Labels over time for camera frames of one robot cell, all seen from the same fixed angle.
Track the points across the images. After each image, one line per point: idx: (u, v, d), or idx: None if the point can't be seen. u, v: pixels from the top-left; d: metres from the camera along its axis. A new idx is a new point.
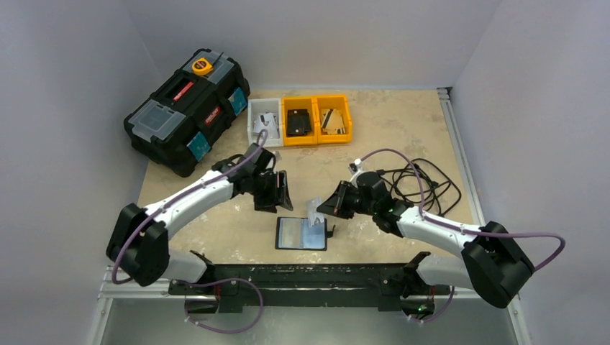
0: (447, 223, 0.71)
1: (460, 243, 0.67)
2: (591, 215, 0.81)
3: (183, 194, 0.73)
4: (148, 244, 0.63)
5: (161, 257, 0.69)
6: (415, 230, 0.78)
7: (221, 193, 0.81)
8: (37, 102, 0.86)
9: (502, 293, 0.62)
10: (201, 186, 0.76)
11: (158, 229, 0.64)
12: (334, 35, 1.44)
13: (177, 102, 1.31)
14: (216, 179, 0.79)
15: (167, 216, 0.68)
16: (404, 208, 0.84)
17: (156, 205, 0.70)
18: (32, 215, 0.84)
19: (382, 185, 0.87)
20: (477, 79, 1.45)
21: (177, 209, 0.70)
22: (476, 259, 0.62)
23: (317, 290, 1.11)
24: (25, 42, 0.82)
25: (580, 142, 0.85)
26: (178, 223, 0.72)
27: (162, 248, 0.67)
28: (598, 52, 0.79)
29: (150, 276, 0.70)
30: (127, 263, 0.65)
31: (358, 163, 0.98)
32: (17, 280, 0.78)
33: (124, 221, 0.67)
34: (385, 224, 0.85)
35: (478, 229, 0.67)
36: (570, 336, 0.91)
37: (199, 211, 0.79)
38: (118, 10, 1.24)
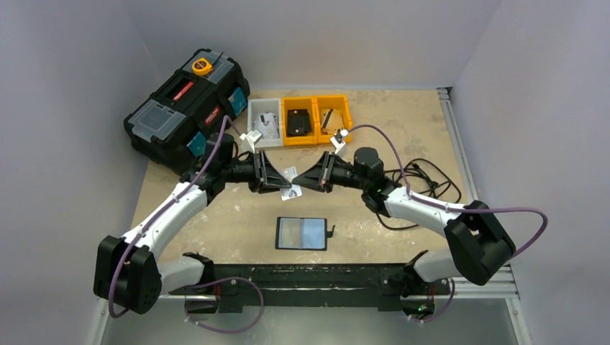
0: (431, 201, 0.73)
1: (444, 220, 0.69)
2: (591, 215, 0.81)
3: (157, 214, 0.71)
4: (137, 272, 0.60)
5: (155, 280, 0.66)
6: (401, 209, 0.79)
7: (197, 202, 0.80)
8: (37, 103, 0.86)
9: (481, 270, 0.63)
10: (174, 200, 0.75)
11: (144, 254, 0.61)
12: (334, 35, 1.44)
13: (177, 102, 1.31)
14: (187, 190, 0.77)
15: (149, 239, 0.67)
16: (392, 187, 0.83)
17: (133, 232, 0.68)
18: (32, 215, 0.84)
19: (382, 164, 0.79)
20: (477, 79, 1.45)
21: (157, 230, 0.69)
22: (457, 235, 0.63)
23: (317, 289, 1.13)
24: (25, 42, 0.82)
25: (580, 142, 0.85)
26: (162, 242, 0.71)
27: (155, 272, 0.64)
28: (598, 53, 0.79)
29: (148, 300, 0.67)
30: (121, 295, 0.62)
31: (345, 133, 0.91)
32: (16, 280, 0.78)
33: (104, 256, 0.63)
34: (372, 203, 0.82)
35: (462, 207, 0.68)
36: (570, 336, 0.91)
37: (180, 225, 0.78)
38: (117, 10, 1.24)
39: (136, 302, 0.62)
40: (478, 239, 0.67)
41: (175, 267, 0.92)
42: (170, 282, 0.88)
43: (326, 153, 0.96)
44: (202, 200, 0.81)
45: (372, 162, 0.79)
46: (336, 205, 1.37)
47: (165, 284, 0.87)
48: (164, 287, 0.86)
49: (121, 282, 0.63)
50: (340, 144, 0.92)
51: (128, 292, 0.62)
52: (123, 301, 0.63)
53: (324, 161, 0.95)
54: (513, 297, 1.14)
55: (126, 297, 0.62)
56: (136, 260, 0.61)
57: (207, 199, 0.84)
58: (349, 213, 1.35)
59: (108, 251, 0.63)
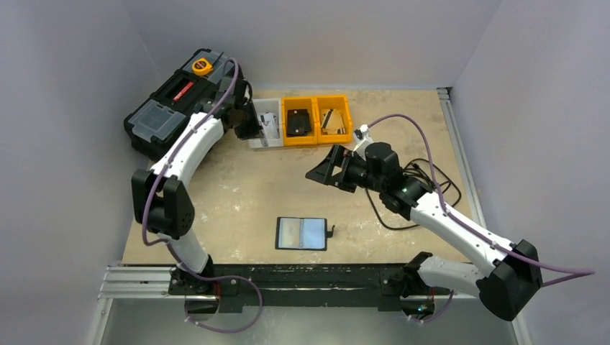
0: (475, 229, 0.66)
1: (488, 256, 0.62)
2: (591, 215, 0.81)
3: (180, 146, 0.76)
4: (170, 199, 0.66)
5: (189, 205, 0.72)
6: (429, 222, 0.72)
7: (213, 132, 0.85)
8: (37, 103, 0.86)
9: (511, 309, 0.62)
10: (193, 133, 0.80)
11: (173, 182, 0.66)
12: (334, 35, 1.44)
13: (177, 102, 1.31)
14: (203, 121, 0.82)
15: (176, 169, 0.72)
16: (416, 185, 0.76)
17: (160, 164, 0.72)
18: (32, 215, 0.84)
19: (395, 157, 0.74)
20: (477, 79, 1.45)
21: (182, 160, 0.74)
22: (504, 281, 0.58)
23: (316, 289, 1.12)
24: (25, 42, 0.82)
25: (580, 142, 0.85)
26: (188, 172, 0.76)
27: (186, 198, 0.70)
28: (598, 52, 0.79)
29: (185, 225, 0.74)
30: (159, 221, 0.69)
31: (365, 129, 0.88)
32: (16, 279, 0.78)
33: (138, 187, 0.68)
34: (394, 203, 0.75)
35: (510, 249, 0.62)
36: (569, 336, 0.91)
37: (201, 157, 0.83)
38: (117, 10, 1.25)
39: (175, 225, 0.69)
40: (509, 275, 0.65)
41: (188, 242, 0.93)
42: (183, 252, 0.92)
43: (334, 146, 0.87)
44: (217, 131, 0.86)
45: (385, 154, 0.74)
46: (337, 205, 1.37)
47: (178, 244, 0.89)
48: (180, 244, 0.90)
49: (158, 210, 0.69)
50: (361, 140, 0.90)
51: (165, 217, 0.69)
52: (162, 226, 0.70)
53: (334, 158, 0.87)
54: None
55: (165, 221, 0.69)
56: (168, 187, 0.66)
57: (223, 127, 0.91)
58: (349, 213, 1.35)
59: (140, 182, 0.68)
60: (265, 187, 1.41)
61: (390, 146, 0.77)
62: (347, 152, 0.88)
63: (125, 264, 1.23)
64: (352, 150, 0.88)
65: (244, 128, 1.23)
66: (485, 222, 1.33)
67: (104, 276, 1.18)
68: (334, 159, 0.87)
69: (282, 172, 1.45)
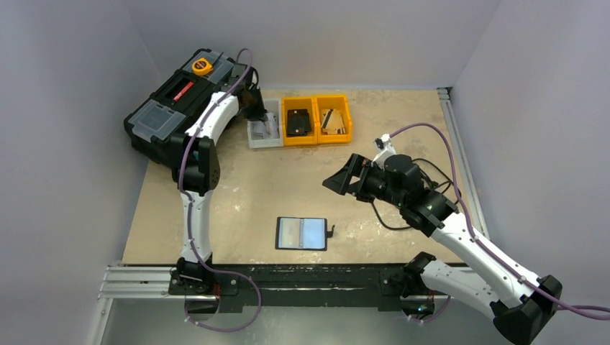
0: (503, 260, 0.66)
1: (515, 290, 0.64)
2: (591, 214, 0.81)
3: (208, 115, 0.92)
4: (203, 154, 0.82)
5: (216, 164, 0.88)
6: (454, 245, 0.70)
7: (231, 106, 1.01)
8: (36, 102, 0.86)
9: (526, 338, 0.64)
10: (216, 105, 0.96)
11: (206, 141, 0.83)
12: (334, 35, 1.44)
13: (177, 102, 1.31)
14: (224, 96, 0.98)
15: (207, 131, 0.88)
16: (438, 199, 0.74)
17: (193, 129, 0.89)
18: (32, 215, 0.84)
19: (417, 171, 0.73)
20: (476, 79, 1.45)
21: (210, 126, 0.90)
22: (531, 318, 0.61)
23: (317, 289, 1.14)
24: (24, 41, 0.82)
25: (580, 141, 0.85)
26: (214, 135, 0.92)
27: (215, 157, 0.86)
28: (598, 52, 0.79)
29: (214, 182, 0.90)
30: (194, 175, 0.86)
31: (386, 139, 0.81)
32: (15, 279, 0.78)
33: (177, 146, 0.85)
34: (416, 220, 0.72)
35: (537, 284, 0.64)
36: (568, 336, 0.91)
37: (223, 126, 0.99)
38: (117, 9, 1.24)
39: (207, 179, 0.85)
40: None
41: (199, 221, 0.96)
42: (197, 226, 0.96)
43: (354, 155, 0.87)
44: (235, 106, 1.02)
45: (408, 169, 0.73)
46: (337, 205, 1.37)
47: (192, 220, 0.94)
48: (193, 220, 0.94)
49: (193, 168, 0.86)
50: (382, 150, 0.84)
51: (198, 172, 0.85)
52: (196, 182, 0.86)
53: (352, 167, 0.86)
54: None
55: (198, 177, 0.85)
56: (202, 145, 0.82)
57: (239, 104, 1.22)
58: (349, 213, 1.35)
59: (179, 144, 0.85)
60: (265, 187, 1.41)
61: (411, 159, 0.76)
62: (366, 162, 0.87)
63: (125, 264, 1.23)
64: (373, 160, 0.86)
65: (251, 111, 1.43)
66: (485, 222, 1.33)
67: (104, 276, 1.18)
68: (352, 169, 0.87)
69: (281, 172, 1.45)
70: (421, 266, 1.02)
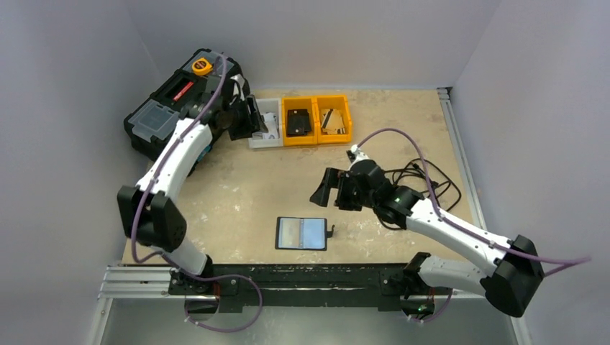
0: (470, 231, 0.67)
1: (488, 257, 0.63)
2: (591, 215, 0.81)
3: (166, 157, 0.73)
4: (158, 215, 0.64)
5: (179, 220, 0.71)
6: (426, 229, 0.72)
7: (202, 138, 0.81)
8: (37, 103, 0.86)
9: (519, 305, 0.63)
10: (180, 140, 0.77)
11: (162, 198, 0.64)
12: (334, 35, 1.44)
13: (177, 102, 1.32)
14: (190, 128, 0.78)
15: (163, 183, 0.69)
16: (408, 193, 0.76)
17: (147, 180, 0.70)
18: (32, 217, 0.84)
19: (380, 170, 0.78)
20: (476, 79, 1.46)
21: (169, 173, 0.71)
22: (508, 281, 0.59)
23: (316, 289, 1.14)
24: (25, 42, 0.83)
25: (579, 142, 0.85)
26: (177, 184, 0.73)
27: (175, 213, 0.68)
28: (597, 53, 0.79)
29: (177, 238, 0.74)
30: (149, 236, 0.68)
31: (356, 149, 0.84)
32: (16, 279, 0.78)
33: (124, 204, 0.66)
34: (388, 215, 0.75)
35: (507, 246, 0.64)
36: (567, 336, 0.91)
37: (190, 164, 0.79)
38: (116, 10, 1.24)
39: (167, 238, 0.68)
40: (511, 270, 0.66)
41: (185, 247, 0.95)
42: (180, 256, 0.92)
43: (327, 170, 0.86)
44: (206, 136, 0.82)
45: (370, 169, 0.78)
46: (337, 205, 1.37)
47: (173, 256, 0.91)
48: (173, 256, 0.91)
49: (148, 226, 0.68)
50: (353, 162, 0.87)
51: (156, 233, 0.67)
52: (155, 241, 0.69)
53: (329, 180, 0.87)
54: None
55: (157, 237, 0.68)
56: (156, 205, 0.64)
57: (213, 131, 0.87)
58: (349, 213, 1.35)
59: (128, 198, 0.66)
60: (265, 187, 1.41)
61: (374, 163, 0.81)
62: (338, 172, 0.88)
63: (125, 264, 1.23)
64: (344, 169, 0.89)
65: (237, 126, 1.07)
66: (485, 222, 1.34)
67: (104, 276, 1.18)
68: (329, 182, 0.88)
69: (281, 172, 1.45)
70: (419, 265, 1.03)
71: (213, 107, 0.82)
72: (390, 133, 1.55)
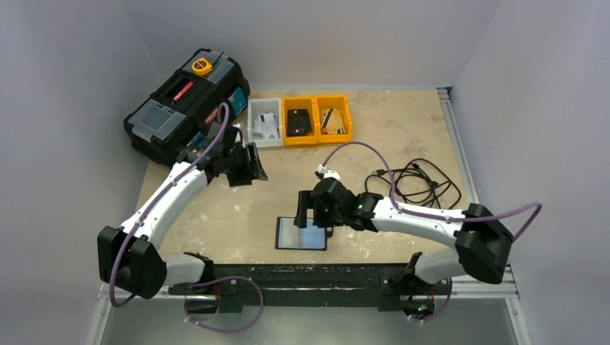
0: (428, 214, 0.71)
1: (449, 232, 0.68)
2: (591, 215, 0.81)
3: (156, 200, 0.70)
4: (138, 262, 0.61)
5: (158, 267, 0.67)
6: (393, 224, 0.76)
7: (196, 183, 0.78)
8: (37, 103, 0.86)
9: (496, 272, 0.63)
10: (173, 184, 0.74)
11: (144, 245, 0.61)
12: (334, 35, 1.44)
13: (177, 102, 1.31)
14: (186, 172, 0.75)
15: (147, 229, 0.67)
16: (370, 200, 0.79)
17: (131, 221, 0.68)
18: (32, 217, 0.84)
19: (338, 185, 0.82)
20: (476, 79, 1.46)
21: (155, 217, 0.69)
22: (472, 249, 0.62)
23: (316, 289, 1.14)
24: (25, 42, 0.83)
25: (579, 142, 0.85)
26: (162, 228, 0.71)
27: (155, 260, 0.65)
28: (597, 54, 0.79)
29: (153, 286, 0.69)
30: (126, 281, 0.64)
31: (321, 169, 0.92)
32: (16, 279, 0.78)
33: (104, 245, 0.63)
34: (357, 223, 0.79)
35: (462, 215, 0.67)
36: (567, 336, 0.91)
37: (180, 207, 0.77)
38: (116, 10, 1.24)
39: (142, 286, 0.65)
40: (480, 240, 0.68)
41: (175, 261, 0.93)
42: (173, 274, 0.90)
43: (300, 193, 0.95)
44: (201, 181, 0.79)
45: (329, 186, 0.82)
46: None
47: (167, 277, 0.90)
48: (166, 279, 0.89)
49: (125, 269, 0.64)
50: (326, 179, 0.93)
51: (131, 279, 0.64)
52: (129, 287, 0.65)
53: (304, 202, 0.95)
54: (513, 297, 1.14)
55: (131, 284, 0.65)
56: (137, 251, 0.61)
57: (208, 177, 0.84)
58: None
59: (108, 241, 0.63)
60: (265, 187, 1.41)
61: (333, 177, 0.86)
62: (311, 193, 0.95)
63: None
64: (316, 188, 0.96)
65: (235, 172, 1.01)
66: None
67: None
68: (303, 203, 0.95)
69: (280, 172, 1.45)
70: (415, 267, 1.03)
71: (211, 153, 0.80)
72: (390, 133, 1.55)
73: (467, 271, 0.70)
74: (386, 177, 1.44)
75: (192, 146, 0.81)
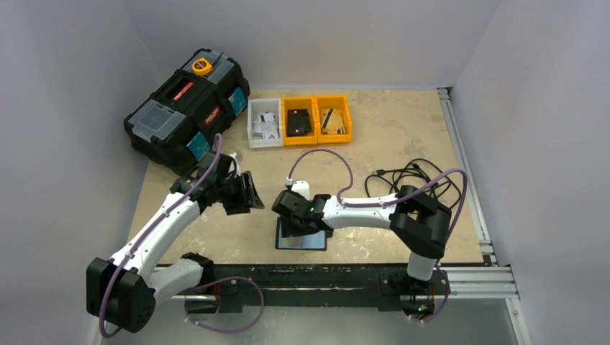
0: (365, 205, 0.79)
1: (385, 217, 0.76)
2: (591, 214, 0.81)
3: (146, 233, 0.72)
4: (127, 294, 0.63)
5: (147, 299, 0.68)
6: (341, 218, 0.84)
7: (189, 213, 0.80)
8: (37, 102, 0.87)
9: (436, 247, 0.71)
10: (165, 215, 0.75)
11: (133, 276, 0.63)
12: (334, 35, 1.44)
13: (177, 102, 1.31)
14: (179, 202, 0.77)
15: (137, 261, 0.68)
16: (322, 201, 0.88)
17: (122, 254, 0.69)
18: (32, 216, 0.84)
19: (288, 195, 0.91)
20: (476, 79, 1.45)
21: (146, 249, 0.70)
22: (406, 228, 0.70)
23: (317, 289, 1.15)
24: (25, 42, 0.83)
25: (580, 141, 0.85)
26: (152, 261, 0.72)
27: (144, 291, 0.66)
28: (598, 52, 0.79)
29: (142, 319, 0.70)
30: (114, 315, 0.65)
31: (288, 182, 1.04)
32: (16, 279, 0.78)
33: (93, 277, 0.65)
34: (311, 224, 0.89)
35: (393, 199, 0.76)
36: (568, 335, 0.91)
37: (172, 238, 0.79)
38: (116, 10, 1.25)
39: (130, 320, 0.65)
40: (421, 218, 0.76)
41: (170, 274, 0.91)
42: (169, 290, 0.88)
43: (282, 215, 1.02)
44: (193, 212, 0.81)
45: (281, 198, 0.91)
46: None
47: (165, 291, 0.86)
48: (162, 295, 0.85)
49: (112, 303, 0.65)
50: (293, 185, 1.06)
51: (119, 312, 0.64)
52: (116, 320, 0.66)
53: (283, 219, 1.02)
54: (513, 297, 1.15)
55: (119, 316, 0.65)
56: (126, 283, 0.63)
57: (201, 207, 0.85)
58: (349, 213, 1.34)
59: (97, 272, 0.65)
60: (265, 187, 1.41)
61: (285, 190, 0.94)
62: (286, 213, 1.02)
63: None
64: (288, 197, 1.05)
65: (231, 202, 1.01)
66: (484, 223, 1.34)
67: None
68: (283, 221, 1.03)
69: (280, 172, 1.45)
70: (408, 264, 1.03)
71: (204, 183, 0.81)
72: (391, 133, 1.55)
73: (413, 251, 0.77)
74: (386, 177, 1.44)
75: (185, 175, 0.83)
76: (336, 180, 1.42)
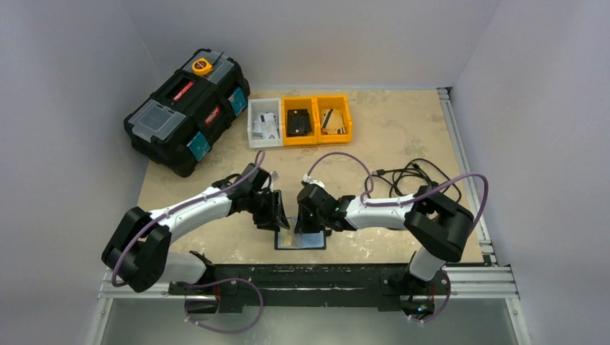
0: (383, 203, 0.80)
1: (401, 215, 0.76)
2: (591, 215, 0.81)
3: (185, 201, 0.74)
4: (151, 248, 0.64)
5: (158, 265, 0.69)
6: (362, 218, 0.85)
7: (220, 208, 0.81)
8: (37, 103, 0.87)
9: (451, 248, 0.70)
10: (202, 200, 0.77)
11: (162, 233, 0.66)
12: (334, 36, 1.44)
13: (177, 102, 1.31)
14: (217, 193, 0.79)
15: (171, 221, 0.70)
16: (347, 203, 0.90)
17: (160, 210, 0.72)
18: (31, 218, 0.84)
19: (318, 190, 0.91)
20: (476, 79, 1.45)
21: (180, 216, 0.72)
22: (420, 226, 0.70)
23: (317, 289, 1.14)
24: (24, 43, 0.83)
25: (578, 142, 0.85)
26: (179, 230, 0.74)
27: (161, 255, 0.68)
28: (598, 54, 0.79)
29: (145, 284, 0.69)
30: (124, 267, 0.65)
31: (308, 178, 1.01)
32: (15, 279, 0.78)
33: (128, 223, 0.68)
34: (337, 223, 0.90)
35: (411, 198, 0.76)
36: (568, 336, 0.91)
37: (199, 221, 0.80)
38: (116, 10, 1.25)
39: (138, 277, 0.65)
40: (440, 220, 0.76)
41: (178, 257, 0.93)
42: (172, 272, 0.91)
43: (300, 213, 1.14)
44: (225, 207, 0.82)
45: (309, 192, 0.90)
46: None
47: (164, 274, 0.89)
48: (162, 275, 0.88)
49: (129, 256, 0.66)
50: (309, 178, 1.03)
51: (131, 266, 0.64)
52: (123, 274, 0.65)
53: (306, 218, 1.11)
54: (513, 297, 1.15)
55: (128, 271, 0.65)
56: (154, 237, 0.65)
57: (230, 209, 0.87)
58: None
59: (133, 220, 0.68)
60: None
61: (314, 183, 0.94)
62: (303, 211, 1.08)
63: None
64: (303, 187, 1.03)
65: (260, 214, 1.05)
66: (484, 223, 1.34)
67: (104, 276, 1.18)
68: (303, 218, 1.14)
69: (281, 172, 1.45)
70: (409, 261, 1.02)
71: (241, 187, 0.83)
72: (391, 133, 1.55)
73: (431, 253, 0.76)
74: (386, 177, 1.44)
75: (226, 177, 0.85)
76: (336, 180, 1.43)
